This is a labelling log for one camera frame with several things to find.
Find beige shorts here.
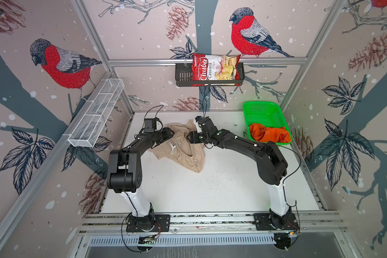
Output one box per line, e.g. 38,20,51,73
149,120,205,173

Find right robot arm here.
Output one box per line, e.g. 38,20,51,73
187,116,292,229

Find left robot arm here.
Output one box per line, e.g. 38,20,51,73
106,127,174,229

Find orange shorts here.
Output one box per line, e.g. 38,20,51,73
249,123,291,143

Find green plastic basket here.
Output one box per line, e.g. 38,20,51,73
243,101,292,145

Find red cassava chips bag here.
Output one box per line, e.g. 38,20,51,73
191,54,240,81

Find left controller board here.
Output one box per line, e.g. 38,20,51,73
136,235,158,252

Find controller board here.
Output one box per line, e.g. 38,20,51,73
136,235,158,252
273,232,299,252

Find right controller board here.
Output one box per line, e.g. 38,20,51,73
273,232,299,252

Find black wall basket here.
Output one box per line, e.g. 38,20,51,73
175,62,245,87

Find white wire mesh shelf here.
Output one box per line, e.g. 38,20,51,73
68,78,124,148

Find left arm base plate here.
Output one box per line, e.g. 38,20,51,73
126,214,170,233

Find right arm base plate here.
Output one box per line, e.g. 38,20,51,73
253,213,300,231

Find aluminium mounting rail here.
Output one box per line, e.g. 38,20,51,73
77,210,348,235

